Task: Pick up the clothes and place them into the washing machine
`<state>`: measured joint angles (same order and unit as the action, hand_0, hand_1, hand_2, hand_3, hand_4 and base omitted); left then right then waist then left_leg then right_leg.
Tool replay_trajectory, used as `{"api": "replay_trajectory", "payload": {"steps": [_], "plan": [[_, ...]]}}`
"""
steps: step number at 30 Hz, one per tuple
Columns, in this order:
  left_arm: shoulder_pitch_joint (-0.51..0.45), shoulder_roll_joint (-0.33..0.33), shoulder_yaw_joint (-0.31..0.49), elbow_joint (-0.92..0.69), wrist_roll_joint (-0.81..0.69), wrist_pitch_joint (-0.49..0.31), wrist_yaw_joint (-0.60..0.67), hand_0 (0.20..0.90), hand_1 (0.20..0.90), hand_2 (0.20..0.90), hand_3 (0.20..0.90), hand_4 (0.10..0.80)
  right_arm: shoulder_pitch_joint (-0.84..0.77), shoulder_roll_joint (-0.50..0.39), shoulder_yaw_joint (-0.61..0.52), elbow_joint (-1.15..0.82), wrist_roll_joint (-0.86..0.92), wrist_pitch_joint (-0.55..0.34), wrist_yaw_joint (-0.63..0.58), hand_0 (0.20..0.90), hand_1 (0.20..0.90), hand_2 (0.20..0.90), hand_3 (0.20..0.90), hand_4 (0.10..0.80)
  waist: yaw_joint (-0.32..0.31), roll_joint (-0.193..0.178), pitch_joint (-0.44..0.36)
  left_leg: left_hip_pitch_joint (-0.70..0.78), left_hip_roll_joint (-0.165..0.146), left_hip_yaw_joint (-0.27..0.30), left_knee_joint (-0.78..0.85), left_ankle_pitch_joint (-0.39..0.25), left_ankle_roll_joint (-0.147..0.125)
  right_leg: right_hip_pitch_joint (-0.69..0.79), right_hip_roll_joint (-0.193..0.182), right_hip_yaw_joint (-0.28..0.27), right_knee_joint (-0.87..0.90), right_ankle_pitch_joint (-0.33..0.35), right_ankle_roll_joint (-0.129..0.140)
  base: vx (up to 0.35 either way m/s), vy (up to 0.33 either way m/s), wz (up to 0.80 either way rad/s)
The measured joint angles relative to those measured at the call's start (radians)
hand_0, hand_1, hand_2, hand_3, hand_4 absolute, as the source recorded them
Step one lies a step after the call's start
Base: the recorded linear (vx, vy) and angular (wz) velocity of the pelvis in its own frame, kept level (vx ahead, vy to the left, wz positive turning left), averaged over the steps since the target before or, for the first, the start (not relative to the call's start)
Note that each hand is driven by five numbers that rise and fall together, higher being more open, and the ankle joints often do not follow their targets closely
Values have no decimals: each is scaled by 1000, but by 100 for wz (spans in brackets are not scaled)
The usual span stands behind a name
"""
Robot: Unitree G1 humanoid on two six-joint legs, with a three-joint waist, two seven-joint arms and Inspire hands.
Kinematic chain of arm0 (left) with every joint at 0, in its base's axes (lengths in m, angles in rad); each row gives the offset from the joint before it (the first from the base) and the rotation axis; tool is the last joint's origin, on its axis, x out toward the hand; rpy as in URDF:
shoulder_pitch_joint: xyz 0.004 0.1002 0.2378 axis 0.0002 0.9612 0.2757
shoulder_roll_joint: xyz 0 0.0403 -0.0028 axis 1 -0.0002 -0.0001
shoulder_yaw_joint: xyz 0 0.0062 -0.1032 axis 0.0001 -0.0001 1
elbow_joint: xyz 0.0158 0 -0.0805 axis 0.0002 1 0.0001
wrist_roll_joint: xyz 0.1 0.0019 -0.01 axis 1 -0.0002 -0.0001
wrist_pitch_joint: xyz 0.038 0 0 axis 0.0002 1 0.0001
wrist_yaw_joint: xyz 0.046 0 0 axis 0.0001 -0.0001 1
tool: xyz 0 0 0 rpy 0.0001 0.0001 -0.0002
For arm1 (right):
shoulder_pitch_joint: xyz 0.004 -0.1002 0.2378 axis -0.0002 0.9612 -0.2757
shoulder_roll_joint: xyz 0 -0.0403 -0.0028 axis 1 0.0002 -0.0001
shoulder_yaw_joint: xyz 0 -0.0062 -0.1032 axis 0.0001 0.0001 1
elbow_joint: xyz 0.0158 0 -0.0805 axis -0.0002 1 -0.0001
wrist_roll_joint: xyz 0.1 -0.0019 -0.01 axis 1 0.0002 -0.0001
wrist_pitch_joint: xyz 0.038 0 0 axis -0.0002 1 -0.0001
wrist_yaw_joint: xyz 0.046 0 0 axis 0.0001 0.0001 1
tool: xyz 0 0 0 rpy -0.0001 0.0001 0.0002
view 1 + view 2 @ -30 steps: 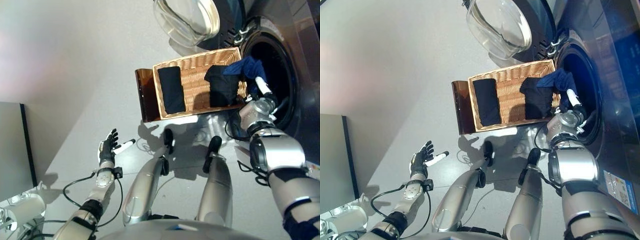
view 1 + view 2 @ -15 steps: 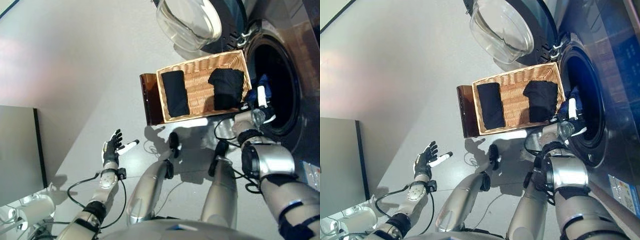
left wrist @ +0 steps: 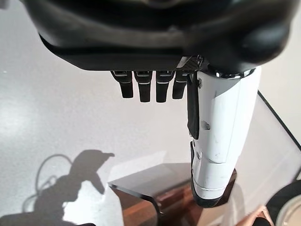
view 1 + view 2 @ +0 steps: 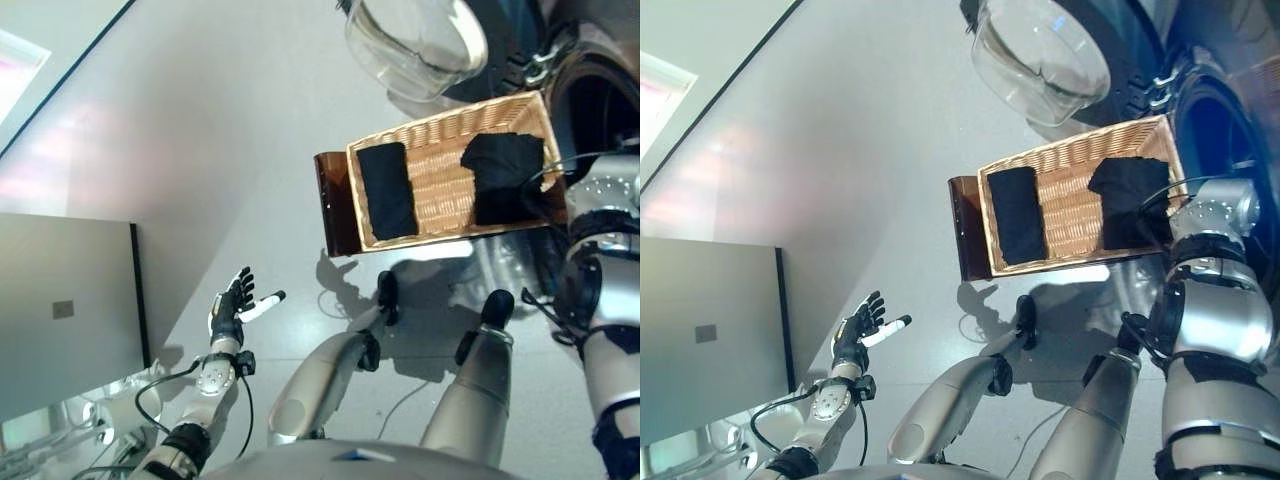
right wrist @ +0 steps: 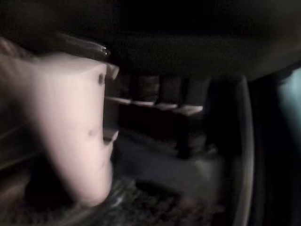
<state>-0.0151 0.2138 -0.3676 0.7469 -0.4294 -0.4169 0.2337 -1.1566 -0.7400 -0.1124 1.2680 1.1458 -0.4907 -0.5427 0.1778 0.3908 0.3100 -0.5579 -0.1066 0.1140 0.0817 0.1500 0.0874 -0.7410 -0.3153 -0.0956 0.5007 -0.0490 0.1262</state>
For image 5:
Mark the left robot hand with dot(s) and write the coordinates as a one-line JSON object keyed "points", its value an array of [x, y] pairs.
{"points": [[70, 117]]}

